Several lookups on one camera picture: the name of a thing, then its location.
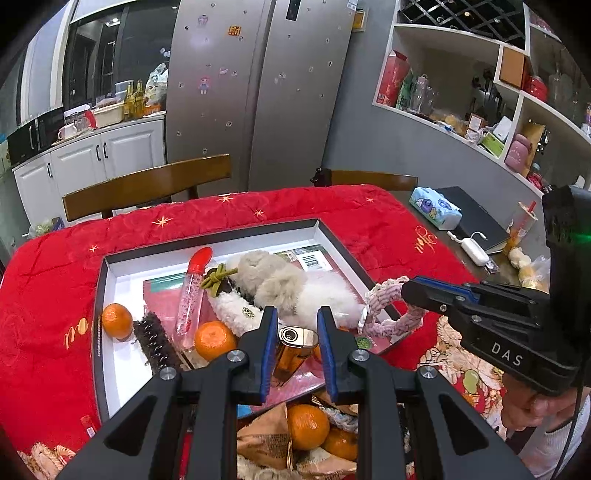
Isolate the green knotted hair tie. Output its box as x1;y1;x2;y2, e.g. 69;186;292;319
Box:
201;264;238;296

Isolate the white fluffy hair clip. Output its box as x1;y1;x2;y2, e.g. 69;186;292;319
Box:
205;277;265;335

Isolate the white kitchen cabinet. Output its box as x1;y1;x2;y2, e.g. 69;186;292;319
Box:
11;115;167;227

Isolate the wooden chair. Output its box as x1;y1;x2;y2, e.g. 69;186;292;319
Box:
62;154;232;222
330;170;419;192

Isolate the green packet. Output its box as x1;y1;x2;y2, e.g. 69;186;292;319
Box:
397;69;417;112

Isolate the gold lighter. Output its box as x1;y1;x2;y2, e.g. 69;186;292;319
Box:
272;325;320;384

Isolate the dark glass wall cabinet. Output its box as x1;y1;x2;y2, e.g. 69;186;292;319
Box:
62;0;181;112

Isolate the person's right forearm white sleeve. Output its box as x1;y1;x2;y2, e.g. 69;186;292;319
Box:
517;392;591;480

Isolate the white fluffy scrunchie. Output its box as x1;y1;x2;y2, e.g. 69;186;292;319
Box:
295;272;370;330

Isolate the bubble tea cup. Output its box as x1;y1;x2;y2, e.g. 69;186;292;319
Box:
505;200;539;252

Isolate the cream plastic basin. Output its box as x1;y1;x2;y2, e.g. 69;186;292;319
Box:
92;104;125;127

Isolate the person's right hand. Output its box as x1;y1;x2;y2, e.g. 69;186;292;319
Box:
501;375;580;432

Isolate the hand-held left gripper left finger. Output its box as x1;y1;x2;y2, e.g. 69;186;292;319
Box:
55;307;280;480

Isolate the white wall shelf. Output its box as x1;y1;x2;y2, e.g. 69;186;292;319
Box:
372;0;591;199

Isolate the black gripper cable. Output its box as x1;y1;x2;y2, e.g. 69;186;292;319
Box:
551;378;585;480

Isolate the red printed blanket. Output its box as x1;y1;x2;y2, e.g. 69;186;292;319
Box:
0;185;509;480

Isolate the red jar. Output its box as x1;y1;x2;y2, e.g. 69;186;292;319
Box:
522;74;550;102

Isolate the silver double-door fridge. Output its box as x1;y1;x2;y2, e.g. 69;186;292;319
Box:
165;0;358;204

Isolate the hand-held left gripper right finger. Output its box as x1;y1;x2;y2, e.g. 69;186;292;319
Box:
317;307;539;480

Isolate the pink pouch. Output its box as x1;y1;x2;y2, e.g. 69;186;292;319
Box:
503;134;534;174

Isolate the beige fluffy scrunchie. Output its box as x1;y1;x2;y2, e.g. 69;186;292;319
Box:
238;251;308;319

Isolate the red gift bag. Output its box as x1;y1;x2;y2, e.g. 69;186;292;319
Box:
376;50;411;108

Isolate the shallow black white box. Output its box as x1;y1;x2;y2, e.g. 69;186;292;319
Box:
92;218;402;421

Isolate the black microwave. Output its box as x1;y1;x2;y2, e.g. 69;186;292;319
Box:
7;108;65;169

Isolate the dark brown hair accessory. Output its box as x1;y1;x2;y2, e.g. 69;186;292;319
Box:
133;311;183;370

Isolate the cream crochet scrunchie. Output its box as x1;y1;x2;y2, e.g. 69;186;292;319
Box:
318;399;360;435

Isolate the white plastic bag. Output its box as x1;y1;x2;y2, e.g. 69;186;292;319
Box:
144;62;168;109

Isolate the black notebook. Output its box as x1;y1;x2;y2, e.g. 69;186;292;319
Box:
436;186;513;254

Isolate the blue tissue pack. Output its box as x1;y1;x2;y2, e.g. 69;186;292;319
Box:
409;186;463;230

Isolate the clear tube bottle red cap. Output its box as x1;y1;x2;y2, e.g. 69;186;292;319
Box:
174;247;214;354

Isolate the green white tissue box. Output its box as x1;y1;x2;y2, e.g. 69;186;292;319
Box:
480;115;513;155

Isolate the clear bag of bread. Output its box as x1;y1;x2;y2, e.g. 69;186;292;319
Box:
508;247;552;294

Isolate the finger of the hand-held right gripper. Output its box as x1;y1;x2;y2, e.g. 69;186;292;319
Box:
401;277;542;331
417;275;551;320

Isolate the pink braided hair clip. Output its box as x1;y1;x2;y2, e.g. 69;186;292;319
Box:
358;276;426;344

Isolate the white power bank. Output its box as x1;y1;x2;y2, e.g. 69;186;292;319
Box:
447;231;490;266

